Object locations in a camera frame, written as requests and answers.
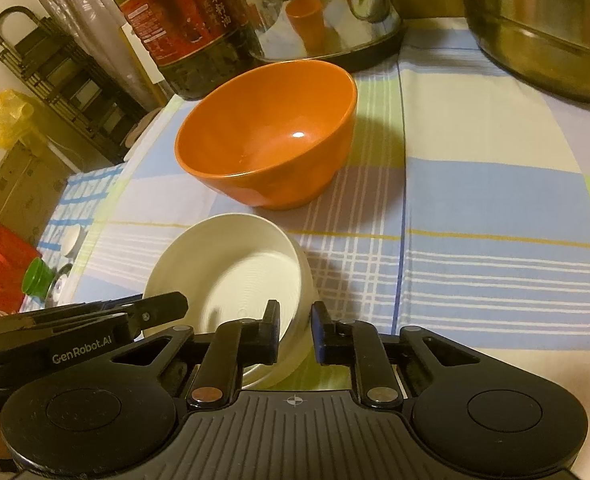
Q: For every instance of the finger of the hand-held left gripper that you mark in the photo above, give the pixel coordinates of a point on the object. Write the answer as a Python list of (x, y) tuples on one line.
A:
[(160, 310)]

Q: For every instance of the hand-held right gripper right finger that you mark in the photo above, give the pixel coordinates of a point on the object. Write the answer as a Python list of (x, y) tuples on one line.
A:
[(319, 340)]

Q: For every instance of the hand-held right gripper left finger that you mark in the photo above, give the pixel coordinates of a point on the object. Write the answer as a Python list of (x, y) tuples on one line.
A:
[(270, 340)]

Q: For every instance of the white plastic bowl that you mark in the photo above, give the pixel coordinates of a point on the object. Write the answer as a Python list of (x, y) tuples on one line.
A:
[(235, 270)]

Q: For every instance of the orange plastic bowl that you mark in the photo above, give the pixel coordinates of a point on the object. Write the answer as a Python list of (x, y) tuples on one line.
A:
[(275, 175)]

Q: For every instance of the green bottle cap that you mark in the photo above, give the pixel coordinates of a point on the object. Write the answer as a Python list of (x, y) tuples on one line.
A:
[(37, 277)]

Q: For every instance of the red package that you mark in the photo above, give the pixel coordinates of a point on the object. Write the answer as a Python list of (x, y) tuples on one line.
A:
[(0, 275)]

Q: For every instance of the small white round lid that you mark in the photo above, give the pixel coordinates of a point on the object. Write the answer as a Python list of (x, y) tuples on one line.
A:
[(73, 240)]

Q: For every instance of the blue white checked towel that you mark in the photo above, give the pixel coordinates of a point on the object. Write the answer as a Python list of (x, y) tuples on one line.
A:
[(75, 195)]

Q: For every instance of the cardboard box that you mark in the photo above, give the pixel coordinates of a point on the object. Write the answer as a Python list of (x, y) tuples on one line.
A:
[(20, 195)]

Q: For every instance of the checked pastel tablecloth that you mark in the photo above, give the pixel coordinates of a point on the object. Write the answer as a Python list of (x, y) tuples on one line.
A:
[(475, 210)]

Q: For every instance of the yellow plastic bag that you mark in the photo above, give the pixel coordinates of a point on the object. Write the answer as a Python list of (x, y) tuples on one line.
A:
[(17, 117)]

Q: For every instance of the black metal rack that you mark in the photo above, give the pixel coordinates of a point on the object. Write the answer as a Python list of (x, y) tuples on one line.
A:
[(65, 85)]

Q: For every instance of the cooking oil bottle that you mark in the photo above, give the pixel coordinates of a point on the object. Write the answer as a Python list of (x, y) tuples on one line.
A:
[(185, 20)]

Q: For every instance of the sheer patterned curtain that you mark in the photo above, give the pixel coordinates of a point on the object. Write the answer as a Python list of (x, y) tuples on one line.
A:
[(85, 20)]

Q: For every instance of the stainless steel kettle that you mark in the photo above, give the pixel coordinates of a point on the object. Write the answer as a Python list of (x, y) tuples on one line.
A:
[(365, 10)]

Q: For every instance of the stainless steel steamer pot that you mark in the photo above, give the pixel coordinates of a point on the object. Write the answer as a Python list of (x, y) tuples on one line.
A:
[(550, 20)]

